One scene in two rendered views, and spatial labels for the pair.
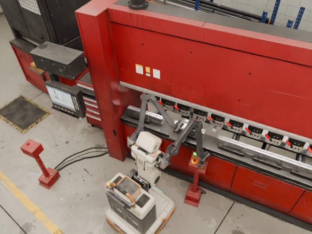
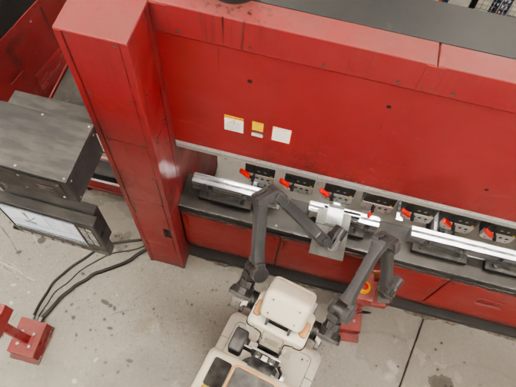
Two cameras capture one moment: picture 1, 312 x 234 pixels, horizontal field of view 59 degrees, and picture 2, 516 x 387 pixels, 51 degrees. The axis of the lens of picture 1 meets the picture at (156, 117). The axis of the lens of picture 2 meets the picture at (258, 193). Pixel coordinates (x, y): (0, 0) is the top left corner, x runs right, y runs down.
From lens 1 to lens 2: 1.35 m
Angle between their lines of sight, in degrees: 22
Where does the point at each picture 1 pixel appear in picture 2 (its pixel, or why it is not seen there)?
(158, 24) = (307, 49)
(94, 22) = (120, 57)
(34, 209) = not seen: outside the picture
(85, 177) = (110, 319)
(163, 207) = (302, 373)
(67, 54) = (49, 139)
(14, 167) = not seen: outside the picture
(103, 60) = (145, 127)
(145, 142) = (284, 313)
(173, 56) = (337, 109)
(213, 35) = (465, 85)
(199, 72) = (400, 140)
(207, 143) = not seen: hidden behind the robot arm
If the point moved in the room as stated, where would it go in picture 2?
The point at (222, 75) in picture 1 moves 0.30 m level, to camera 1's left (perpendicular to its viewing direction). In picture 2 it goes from (460, 150) to (387, 165)
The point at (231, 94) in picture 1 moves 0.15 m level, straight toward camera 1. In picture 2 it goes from (470, 179) to (472, 212)
